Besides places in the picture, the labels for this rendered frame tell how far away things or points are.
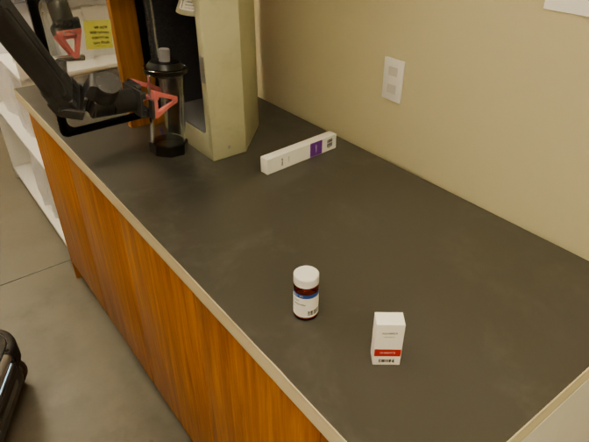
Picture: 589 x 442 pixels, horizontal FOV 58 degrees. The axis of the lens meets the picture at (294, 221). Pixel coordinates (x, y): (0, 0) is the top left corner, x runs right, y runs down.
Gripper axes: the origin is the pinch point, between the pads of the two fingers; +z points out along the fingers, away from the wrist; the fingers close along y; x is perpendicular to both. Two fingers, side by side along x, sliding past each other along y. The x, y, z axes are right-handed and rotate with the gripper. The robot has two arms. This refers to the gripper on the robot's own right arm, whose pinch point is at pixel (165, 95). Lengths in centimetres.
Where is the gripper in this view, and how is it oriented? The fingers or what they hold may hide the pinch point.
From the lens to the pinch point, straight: 144.2
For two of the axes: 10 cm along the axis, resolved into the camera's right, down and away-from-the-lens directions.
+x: -0.7, 8.6, 5.0
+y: -6.4, -4.2, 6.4
